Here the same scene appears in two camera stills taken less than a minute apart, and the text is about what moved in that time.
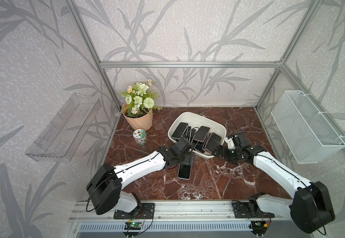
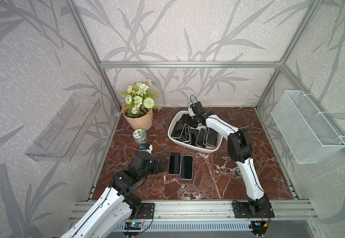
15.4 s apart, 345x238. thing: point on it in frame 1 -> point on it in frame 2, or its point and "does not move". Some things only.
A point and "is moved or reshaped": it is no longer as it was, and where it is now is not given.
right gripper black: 224,148 -> 185,117
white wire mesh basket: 309,135 does not move
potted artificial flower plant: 140,103 does not move
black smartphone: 184,171 does not move
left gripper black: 187,161 -> 156,169
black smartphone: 201,134 is moved or reshaped
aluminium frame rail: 252,65 does not move
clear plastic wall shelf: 60,139 does not move
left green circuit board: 133,225 does not move
